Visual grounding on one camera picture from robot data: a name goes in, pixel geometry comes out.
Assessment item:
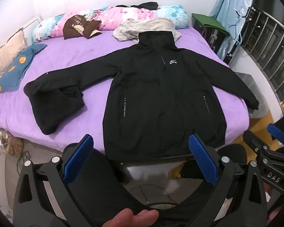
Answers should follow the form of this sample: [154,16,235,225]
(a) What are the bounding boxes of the beige pillow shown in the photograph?
[0,28,27,82]

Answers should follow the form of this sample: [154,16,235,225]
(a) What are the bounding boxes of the metal window grille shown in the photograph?
[224,0,284,104]

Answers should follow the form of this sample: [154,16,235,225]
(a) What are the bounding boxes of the person's black pants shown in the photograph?
[69,144,248,227]

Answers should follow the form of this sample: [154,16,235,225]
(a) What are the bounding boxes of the person's left hand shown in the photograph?
[104,208,159,227]

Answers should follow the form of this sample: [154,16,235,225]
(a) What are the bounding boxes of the grey box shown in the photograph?
[234,72,270,119]

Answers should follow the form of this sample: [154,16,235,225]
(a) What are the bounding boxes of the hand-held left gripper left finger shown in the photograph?
[13,134,97,227]

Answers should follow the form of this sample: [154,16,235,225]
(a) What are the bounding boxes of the brown printed cushion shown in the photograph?
[63,14,102,40]

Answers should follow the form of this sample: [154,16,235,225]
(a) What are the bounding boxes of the tangled cables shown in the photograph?
[15,150,36,171]

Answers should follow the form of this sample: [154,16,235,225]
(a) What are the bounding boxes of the light blue curtain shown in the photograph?
[209,0,259,63]

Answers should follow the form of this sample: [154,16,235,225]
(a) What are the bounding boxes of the white bed headboard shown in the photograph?
[21,15,42,30]

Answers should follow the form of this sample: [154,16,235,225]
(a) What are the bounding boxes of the grey knitted sweater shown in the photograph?
[112,18,181,43]

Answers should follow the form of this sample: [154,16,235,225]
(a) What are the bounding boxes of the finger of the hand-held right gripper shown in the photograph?
[267,122,284,145]
[242,130,268,152]

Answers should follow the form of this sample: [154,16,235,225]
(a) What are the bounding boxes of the floral pink and blue duvet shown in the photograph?
[32,5,190,44]

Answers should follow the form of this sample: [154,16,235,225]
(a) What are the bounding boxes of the purple bed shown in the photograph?
[0,26,250,152]

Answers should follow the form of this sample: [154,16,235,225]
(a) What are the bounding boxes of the black jacket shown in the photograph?
[23,31,259,161]

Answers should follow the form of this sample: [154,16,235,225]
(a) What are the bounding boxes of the black cloth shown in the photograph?
[116,2,159,10]

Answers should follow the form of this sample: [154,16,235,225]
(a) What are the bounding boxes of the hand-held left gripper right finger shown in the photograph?
[188,134,268,227]

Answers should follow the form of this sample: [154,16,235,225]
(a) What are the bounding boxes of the black bag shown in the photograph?
[194,24,229,59]

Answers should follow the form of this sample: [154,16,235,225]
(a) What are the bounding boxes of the blue pillow with orange dots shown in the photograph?
[0,43,48,96]

